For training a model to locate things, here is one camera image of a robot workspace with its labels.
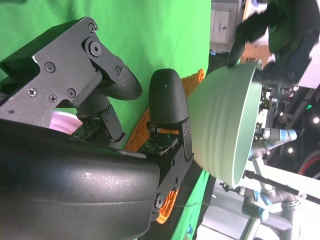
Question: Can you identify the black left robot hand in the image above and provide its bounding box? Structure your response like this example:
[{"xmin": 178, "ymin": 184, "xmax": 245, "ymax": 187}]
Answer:
[{"xmin": 227, "ymin": 4, "xmax": 301, "ymax": 85}]

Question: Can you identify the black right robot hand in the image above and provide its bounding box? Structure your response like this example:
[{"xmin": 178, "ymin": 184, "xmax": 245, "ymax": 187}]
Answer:
[{"xmin": 0, "ymin": 16, "xmax": 195, "ymax": 240}]

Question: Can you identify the pale grey-green bowl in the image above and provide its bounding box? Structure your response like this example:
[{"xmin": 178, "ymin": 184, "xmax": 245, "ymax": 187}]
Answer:
[{"xmin": 186, "ymin": 59, "xmax": 263, "ymax": 190}]

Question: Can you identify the silver blue-jointed robot arm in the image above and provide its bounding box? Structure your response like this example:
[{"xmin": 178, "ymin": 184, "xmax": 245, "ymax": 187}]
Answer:
[{"xmin": 241, "ymin": 126, "xmax": 300, "ymax": 222}]

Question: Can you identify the lavender white plate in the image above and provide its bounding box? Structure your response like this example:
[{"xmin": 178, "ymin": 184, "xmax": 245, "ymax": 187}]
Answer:
[{"xmin": 49, "ymin": 111, "xmax": 83, "ymax": 136}]

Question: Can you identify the orange wicker basket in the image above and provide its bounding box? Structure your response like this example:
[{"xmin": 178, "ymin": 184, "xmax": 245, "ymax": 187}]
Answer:
[{"xmin": 124, "ymin": 68, "xmax": 206, "ymax": 225}]

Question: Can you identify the brown cardboard box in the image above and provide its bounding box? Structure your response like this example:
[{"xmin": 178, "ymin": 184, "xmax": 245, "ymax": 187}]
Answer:
[{"xmin": 243, "ymin": 41, "xmax": 270, "ymax": 63}]

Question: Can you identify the light grey metal cabinet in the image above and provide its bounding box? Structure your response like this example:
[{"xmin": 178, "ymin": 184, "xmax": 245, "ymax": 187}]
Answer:
[{"xmin": 210, "ymin": 7, "xmax": 238, "ymax": 45}]

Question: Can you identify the green tablecloth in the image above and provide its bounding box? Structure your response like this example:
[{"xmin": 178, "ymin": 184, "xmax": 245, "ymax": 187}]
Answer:
[{"xmin": 0, "ymin": 0, "xmax": 212, "ymax": 240}]

